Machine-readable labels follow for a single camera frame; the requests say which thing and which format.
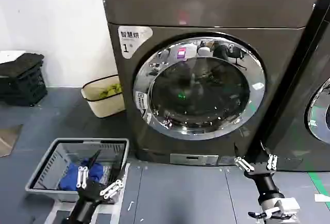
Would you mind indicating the round glass dryer door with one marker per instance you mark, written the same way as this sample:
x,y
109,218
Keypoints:
x,y
199,89

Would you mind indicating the brown cardboard sheet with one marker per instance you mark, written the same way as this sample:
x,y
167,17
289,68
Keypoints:
x,y
9,136

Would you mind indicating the round chrome dryer door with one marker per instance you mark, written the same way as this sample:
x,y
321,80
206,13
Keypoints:
x,y
318,113

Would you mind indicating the blue garment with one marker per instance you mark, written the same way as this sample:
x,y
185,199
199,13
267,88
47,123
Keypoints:
x,y
71,175

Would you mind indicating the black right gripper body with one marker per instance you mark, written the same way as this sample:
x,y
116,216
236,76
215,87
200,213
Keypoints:
x,y
263,177

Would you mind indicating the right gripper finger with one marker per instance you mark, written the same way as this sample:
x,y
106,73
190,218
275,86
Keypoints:
x,y
243,164
272,161

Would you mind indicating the dark folded cloth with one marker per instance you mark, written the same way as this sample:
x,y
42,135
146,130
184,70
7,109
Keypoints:
x,y
25,60

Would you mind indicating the grey dryer with label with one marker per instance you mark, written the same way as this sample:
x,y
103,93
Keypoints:
x,y
211,9

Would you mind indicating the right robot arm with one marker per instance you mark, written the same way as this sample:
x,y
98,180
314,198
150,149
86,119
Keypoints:
x,y
279,208

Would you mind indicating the yellow-green cloth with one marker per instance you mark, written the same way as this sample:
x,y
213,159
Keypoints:
x,y
112,91

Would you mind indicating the beige bin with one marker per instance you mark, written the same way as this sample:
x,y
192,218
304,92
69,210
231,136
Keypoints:
x,y
103,105

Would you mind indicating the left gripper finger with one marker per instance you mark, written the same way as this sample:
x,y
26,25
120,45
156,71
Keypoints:
x,y
83,176
113,188

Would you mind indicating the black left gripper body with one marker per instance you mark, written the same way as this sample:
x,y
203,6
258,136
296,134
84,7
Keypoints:
x,y
86,200

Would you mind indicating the black plastic crate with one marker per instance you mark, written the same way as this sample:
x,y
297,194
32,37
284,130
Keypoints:
x,y
23,84

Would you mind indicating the white paper sheet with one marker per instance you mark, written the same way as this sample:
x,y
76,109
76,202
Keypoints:
x,y
322,198

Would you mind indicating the grey plastic laundry basket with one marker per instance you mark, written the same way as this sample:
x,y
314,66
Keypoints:
x,y
46,167

